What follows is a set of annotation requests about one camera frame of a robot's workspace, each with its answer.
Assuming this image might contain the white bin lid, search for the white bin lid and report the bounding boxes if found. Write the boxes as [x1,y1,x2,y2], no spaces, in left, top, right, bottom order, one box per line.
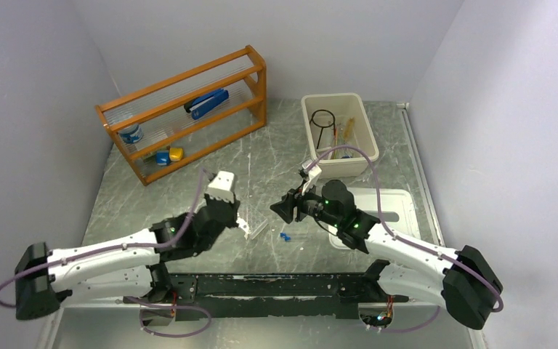
[347,187,421,239]

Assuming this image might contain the blue white tape roll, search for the blue white tape roll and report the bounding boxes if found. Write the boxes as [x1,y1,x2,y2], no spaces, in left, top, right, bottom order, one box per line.
[117,124,144,144]

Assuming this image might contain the blue stapler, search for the blue stapler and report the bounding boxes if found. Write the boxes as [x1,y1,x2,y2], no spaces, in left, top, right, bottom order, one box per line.
[183,89,229,120]

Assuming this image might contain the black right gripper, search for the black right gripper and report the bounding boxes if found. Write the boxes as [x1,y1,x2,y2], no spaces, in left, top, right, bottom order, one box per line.
[270,179,341,228]

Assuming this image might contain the black metal ring tripod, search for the black metal ring tripod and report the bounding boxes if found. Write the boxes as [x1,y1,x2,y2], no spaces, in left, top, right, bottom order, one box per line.
[309,109,337,149]

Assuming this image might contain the clear plastic bag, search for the clear plastic bag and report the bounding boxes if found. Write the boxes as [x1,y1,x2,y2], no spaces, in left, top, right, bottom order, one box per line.
[237,217,268,241]

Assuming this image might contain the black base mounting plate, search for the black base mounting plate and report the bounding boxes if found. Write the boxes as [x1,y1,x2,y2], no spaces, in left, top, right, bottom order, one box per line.
[143,273,390,321]

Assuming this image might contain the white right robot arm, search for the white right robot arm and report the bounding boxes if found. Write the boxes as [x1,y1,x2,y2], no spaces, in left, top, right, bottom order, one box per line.
[270,180,503,330]

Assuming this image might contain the beige plastic bin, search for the beige plastic bin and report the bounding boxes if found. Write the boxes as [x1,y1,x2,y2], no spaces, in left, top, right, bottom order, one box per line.
[301,93,379,179]

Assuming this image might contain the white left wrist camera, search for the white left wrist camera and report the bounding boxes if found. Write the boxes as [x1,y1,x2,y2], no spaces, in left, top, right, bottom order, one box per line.
[205,171,235,204]

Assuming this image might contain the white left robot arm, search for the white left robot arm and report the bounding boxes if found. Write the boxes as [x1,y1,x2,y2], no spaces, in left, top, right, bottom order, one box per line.
[14,195,240,321]

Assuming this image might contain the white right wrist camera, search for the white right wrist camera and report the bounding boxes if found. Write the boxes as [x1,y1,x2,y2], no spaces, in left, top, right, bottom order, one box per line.
[298,160,322,194]

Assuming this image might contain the tan test tube brush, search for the tan test tube brush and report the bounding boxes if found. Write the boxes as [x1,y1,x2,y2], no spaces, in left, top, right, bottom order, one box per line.
[341,118,355,144]

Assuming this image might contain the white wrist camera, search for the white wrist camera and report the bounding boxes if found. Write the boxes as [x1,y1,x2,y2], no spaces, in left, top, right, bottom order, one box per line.
[205,171,235,204]
[298,160,322,194]

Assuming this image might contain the colourful plastic spoons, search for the colourful plastic spoons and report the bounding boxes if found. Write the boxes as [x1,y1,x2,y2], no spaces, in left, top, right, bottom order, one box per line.
[331,126,345,159]

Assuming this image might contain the blue yellow small objects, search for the blue yellow small objects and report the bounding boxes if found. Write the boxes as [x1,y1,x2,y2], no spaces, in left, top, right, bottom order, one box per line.
[155,147,184,166]

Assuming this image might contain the orange wooden rack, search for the orange wooden rack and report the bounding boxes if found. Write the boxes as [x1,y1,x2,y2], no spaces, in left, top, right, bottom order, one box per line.
[95,45,267,185]

